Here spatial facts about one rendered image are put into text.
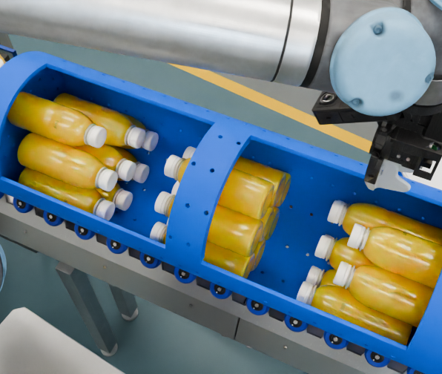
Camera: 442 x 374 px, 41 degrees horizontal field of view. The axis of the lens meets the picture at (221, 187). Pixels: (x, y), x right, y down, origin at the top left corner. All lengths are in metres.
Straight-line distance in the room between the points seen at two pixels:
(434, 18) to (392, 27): 0.17
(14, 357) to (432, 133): 0.64
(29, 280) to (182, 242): 1.41
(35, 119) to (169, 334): 1.17
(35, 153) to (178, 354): 1.14
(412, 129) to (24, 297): 1.78
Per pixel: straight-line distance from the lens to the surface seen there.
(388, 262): 0.94
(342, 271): 0.97
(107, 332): 1.97
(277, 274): 1.12
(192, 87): 2.75
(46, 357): 0.90
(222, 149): 0.93
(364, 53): 0.43
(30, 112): 1.13
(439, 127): 0.71
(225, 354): 2.08
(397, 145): 0.73
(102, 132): 1.09
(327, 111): 0.74
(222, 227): 0.98
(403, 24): 0.44
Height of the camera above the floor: 1.96
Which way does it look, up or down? 55 degrees down
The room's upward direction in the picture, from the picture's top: 1 degrees counter-clockwise
